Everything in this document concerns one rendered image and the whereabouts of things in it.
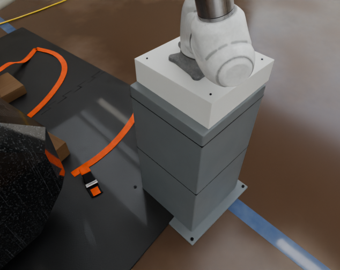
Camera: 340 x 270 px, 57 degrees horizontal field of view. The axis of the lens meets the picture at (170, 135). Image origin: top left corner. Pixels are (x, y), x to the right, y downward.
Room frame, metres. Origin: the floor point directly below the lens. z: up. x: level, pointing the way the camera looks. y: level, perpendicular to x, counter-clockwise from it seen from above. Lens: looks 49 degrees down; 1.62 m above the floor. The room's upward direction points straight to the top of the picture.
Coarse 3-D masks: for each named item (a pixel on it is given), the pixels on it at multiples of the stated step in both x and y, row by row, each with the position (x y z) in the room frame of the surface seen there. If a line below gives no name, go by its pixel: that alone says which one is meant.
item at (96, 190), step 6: (84, 168) 1.09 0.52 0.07; (84, 174) 1.05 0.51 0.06; (90, 174) 1.05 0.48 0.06; (84, 180) 1.02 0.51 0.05; (90, 180) 1.02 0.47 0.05; (96, 180) 1.02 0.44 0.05; (90, 186) 0.98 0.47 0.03; (96, 186) 0.99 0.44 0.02; (90, 192) 0.95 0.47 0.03; (96, 192) 0.95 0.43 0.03
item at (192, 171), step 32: (256, 96) 0.95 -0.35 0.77; (160, 128) 0.86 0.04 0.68; (192, 128) 0.75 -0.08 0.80; (224, 128) 0.80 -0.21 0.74; (160, 160) 0.87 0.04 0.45; (192, 160) 0.74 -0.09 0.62; (224, 160) 0.84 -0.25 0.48; (160, 192) 0.88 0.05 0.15; (192, 192) 0.73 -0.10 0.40; (224, 192) 0.90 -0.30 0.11; (192, 224) 0.72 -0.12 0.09
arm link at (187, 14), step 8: (192, 0) 0.97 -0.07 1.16; (184, 8) 0.98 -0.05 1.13; (192, 8) 0.95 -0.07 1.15; (184, 16) 0.97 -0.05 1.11; (192, 16) 0.93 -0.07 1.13; (184, 24) 0.95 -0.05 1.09; (184, 32) 0.94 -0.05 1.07; (184, 40) 0.94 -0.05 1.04; (184, 48) 0.95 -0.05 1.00; (192, 56) 0.93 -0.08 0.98
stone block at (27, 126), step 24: (0, 120) 0.84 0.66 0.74; (24, 120) 0.93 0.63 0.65; (0, 144) 0.74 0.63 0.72; (24, 144) 0.80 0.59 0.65; (48, 144) 0.89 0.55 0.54; (0, 168) 0.69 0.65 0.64; (24, 168) 0.74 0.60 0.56; (48, 168) 0.81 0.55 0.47; (0, 192) 0.65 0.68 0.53; (24, 192) 0.70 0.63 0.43; (48, 192) 0.77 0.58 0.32; (0, 216) 0.61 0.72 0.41; (24, 216) 0.66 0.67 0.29; (48, 216) 0.73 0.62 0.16; (0, 240) 0.56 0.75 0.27; (24, 240) 0.61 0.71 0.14; (0, 264) 0.51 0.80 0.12
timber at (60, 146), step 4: (48, 132) 1.32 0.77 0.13; (52, 136) 1.29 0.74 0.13; (52, 140) 1.25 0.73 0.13; (56, 140) 1.25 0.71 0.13; (60, 140) 1.25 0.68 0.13; (56, 144) 1.22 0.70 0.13; (60, 144) 1.22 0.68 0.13; (64, 144) 1.23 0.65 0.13; (56, 148) 1.19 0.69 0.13; (60, 148) 1.20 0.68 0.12; (64, 148) 1.22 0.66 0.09; (60, 152) 1.19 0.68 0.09; (64, 152) 1.21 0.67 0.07; (68, 152) 1.23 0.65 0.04; (60, 156) 1.18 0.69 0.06; (64, 156) 1.20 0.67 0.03; (60, 160) 1.17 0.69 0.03
